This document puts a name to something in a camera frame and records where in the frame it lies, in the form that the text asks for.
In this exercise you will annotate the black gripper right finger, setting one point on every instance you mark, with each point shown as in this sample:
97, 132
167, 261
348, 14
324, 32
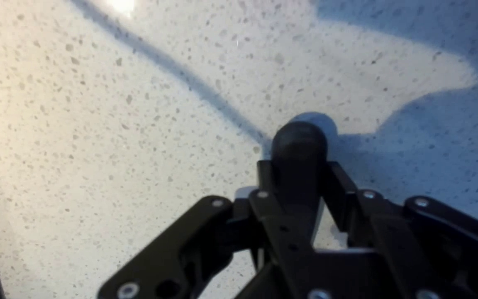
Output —
427, 246

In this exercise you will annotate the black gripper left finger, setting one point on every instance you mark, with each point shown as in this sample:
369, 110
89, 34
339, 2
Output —
202, 243

